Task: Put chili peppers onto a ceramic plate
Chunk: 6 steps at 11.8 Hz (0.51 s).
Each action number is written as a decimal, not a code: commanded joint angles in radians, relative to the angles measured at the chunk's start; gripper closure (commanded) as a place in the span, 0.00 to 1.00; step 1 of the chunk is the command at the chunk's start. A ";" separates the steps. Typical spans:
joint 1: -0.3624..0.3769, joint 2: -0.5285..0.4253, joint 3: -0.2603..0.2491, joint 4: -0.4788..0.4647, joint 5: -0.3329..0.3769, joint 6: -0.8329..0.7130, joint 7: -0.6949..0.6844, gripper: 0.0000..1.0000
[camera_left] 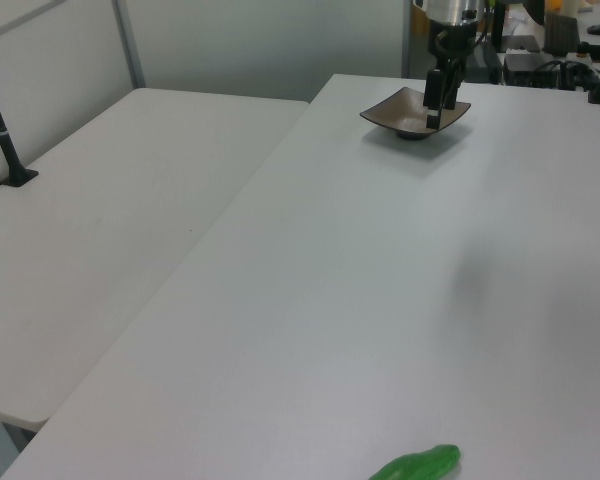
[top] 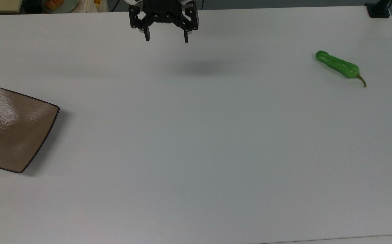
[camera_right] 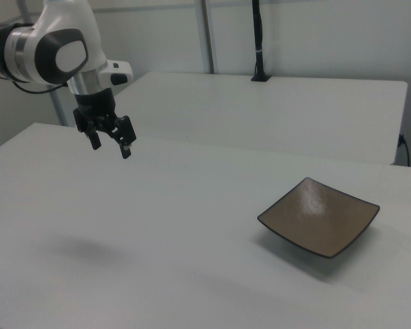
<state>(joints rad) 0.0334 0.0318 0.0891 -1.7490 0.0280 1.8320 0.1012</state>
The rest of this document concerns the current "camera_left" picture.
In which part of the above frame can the black gripper silver flange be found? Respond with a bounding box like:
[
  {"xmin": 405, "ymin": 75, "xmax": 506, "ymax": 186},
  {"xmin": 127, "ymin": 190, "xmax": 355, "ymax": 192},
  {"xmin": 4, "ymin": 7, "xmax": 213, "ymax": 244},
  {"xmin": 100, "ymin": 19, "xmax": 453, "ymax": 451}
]
[{"xmin": 424, "ymin": 0, "xmax": 481, "ymax": 129}]

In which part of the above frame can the green chili pepper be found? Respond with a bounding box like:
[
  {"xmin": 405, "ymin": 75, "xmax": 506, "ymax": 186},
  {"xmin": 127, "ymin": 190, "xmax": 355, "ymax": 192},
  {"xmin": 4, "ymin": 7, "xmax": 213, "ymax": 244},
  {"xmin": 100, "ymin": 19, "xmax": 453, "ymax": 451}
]
[{"xmin": 368, "ymin": 443, "xmax": 462, "ymax": 480}]

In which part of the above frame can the brown square ceramic plate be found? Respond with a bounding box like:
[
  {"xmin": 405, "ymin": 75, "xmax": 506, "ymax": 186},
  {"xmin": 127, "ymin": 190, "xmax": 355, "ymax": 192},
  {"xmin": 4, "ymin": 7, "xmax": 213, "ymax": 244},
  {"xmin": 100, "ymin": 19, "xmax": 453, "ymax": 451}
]
[{"xmin": 358, "ymin": 86, "xmax": 473, "ymax": 142}]

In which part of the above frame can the flat black box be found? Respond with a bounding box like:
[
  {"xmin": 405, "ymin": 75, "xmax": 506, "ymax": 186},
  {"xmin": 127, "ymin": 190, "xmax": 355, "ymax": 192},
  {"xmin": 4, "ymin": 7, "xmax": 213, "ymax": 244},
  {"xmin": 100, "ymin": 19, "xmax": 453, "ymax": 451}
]
[{"xmin": 460, "ymin": 41, "xmax": 504, "ymax": 84}]

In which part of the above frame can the black electronics box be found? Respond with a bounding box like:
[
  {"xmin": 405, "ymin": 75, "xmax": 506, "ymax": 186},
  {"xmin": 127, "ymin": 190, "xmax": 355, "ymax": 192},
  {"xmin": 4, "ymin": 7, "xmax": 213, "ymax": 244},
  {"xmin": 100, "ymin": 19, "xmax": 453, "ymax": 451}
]
[{"xmin": 502, "ymin": 51, "xmax": 564, "ymax": 89}]

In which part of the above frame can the brown ribbed container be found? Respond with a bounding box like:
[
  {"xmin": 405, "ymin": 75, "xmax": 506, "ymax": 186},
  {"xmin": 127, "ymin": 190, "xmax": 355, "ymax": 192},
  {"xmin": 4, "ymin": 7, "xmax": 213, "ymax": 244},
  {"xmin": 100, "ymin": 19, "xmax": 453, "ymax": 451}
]
[{"xmin": 543, "ymin": 11, "xmax": 580, "ymax": 57}]

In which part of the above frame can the white side table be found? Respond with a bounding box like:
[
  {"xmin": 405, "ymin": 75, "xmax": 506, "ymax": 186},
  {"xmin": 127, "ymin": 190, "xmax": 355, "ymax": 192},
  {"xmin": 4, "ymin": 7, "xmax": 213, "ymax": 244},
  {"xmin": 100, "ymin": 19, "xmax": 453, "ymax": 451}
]
[{"xmin": 0, "ymin": 87, "xmax": 311, "ymax": 434}]

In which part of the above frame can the black cable bundle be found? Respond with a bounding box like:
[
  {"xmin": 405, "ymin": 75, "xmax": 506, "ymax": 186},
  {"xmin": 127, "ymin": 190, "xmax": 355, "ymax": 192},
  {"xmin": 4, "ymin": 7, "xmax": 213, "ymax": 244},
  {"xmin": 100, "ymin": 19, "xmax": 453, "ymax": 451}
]
[{"xmin": 539, "ymin": 58, "xmax": 600, "ymax": 92}]

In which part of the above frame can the grey metal partition post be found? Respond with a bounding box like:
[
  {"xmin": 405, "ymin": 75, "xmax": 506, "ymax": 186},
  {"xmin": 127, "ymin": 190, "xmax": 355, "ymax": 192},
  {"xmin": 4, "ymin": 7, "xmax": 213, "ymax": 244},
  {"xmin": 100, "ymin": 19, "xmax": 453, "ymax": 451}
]
[{"xmin": 111, "ymin": 0, "xmax": 147, "ymax": 92}]

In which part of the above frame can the black camera pole white band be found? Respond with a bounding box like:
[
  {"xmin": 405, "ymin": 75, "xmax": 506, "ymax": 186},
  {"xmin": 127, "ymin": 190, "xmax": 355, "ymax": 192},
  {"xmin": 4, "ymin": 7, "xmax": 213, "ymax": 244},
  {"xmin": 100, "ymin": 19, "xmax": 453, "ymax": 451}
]
[{"xmin": 0, "ymin": 52, "xmax": 40, "ymax": 189}]

